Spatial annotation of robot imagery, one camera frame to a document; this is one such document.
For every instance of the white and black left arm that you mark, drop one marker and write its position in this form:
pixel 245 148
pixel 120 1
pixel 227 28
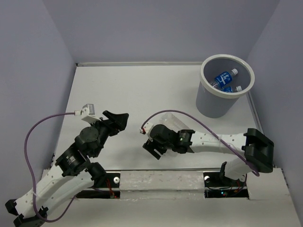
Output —
pixel 72 172

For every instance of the large clear yellow label bottle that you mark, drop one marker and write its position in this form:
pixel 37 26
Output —
pixel 172 122

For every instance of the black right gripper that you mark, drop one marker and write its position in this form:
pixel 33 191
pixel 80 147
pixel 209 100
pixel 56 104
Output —
pixel 150 146

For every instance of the blue label bottle sideways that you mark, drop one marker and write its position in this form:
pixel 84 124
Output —
pixel 223 79

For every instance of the blue label Chinese text bottle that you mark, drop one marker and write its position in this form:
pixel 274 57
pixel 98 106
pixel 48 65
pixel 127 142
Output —
pixel 231 89

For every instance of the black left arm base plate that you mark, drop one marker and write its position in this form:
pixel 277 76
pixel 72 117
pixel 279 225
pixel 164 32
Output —
pixel 104 188

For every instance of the grey bin white rim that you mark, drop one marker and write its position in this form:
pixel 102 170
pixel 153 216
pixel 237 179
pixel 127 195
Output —
pixel 212 102

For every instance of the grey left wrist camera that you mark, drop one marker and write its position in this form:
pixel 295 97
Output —
pixel 87 114

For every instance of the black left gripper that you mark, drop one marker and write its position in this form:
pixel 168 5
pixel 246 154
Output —
pixel 117 121

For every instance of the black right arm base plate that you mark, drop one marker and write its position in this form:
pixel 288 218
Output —
pixel 222 187

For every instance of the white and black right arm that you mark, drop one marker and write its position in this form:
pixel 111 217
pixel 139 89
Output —
pixel 253 151

